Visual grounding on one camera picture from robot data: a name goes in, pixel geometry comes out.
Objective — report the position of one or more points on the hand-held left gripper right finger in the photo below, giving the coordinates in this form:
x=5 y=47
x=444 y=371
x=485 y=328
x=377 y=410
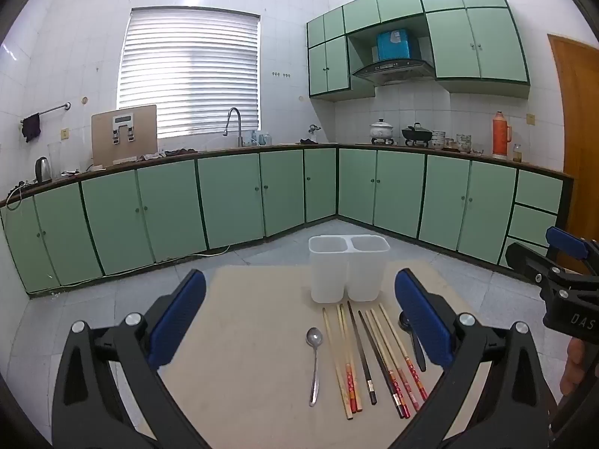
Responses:
x=421 y=322

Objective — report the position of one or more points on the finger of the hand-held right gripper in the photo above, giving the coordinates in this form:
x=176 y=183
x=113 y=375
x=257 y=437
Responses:
x=524 y=257
x=564 y=240

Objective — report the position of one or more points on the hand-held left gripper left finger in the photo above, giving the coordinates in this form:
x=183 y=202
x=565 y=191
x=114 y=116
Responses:
x=180 y=318

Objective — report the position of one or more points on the black spoon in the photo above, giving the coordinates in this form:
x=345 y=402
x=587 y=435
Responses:
x=420 y=358

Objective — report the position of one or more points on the black chopstick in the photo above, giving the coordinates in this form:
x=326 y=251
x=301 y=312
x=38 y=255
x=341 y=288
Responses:
x=363 y=360
x=379 y=360

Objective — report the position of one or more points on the red-tipped chopstick pair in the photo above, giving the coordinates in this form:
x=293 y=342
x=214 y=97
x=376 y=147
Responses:
x=352 y=365

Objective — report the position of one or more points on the plain bamboo chopstick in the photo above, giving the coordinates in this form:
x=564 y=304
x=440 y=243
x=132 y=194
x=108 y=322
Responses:
x=334 y=365

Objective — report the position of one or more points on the white double utensil holder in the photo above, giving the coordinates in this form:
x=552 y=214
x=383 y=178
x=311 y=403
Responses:
x=327 y=271

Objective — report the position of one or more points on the metal spoon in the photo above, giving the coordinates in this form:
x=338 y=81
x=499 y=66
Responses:
x=314 y=336

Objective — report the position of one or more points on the person's right hand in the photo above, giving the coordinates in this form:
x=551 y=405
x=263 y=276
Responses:
x=573 y=369

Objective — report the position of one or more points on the small glass jar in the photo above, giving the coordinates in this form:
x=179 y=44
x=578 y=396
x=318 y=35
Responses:
x=516 y=154

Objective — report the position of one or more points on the wooden door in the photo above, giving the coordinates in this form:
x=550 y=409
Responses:
x=580 y=126

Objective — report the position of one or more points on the orange thermos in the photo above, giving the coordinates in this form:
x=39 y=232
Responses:
x=500 y=135

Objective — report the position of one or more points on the patterned glass jar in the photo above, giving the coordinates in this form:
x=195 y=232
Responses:
x=463 y=142

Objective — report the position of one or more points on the green base cabinets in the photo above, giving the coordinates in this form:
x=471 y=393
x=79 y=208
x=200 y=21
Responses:
x=229 y=196

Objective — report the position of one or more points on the black wok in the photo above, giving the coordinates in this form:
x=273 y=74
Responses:
x=416 y=134

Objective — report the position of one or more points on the dark cloth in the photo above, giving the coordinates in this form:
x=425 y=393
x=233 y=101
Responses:
x=178 y=151

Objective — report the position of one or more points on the white lidded pot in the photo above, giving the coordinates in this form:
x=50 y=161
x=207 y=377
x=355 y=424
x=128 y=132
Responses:
x=381 y=131

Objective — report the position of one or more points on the brown wooden board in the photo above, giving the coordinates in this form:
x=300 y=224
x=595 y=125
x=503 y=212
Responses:
x=140 y=131

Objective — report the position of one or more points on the metal kitchen faucet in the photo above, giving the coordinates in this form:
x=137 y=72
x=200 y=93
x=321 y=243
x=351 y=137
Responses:
x=240 y=131

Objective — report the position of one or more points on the clear glass jar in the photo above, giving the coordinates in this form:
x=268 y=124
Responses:
x=265 y=139

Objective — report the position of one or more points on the clear plastic pitcher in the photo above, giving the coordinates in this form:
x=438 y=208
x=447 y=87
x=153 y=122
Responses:
x=54 y=163

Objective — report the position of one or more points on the steel electric kettle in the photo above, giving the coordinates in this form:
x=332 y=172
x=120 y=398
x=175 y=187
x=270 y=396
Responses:
x=43 y=170

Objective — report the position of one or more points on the black range hood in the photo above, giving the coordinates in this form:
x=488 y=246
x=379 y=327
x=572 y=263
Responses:
x=393 y=71

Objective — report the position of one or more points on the dark hanging towel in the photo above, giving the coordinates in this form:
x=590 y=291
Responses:
x=31 y=127

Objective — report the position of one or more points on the metal towel bar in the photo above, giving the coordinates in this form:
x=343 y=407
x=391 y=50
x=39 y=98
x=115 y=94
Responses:
x=51 y=111

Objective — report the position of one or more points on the white window blind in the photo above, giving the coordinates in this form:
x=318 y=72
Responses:
x=187 y=70

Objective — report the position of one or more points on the blue box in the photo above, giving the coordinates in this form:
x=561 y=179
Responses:
x=395 y=44

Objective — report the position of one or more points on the grey metal bracket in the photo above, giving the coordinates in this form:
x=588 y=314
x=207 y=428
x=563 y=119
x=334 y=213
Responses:
x=122 y=119

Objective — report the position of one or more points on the green wall cabinets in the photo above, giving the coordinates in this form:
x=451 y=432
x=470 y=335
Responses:
x=472 y=42

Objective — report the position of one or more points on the wall tap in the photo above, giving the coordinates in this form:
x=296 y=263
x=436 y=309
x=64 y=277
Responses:
x=313 y=132

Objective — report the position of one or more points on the row of wall hooks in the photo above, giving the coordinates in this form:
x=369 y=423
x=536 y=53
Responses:
x=281 y=74

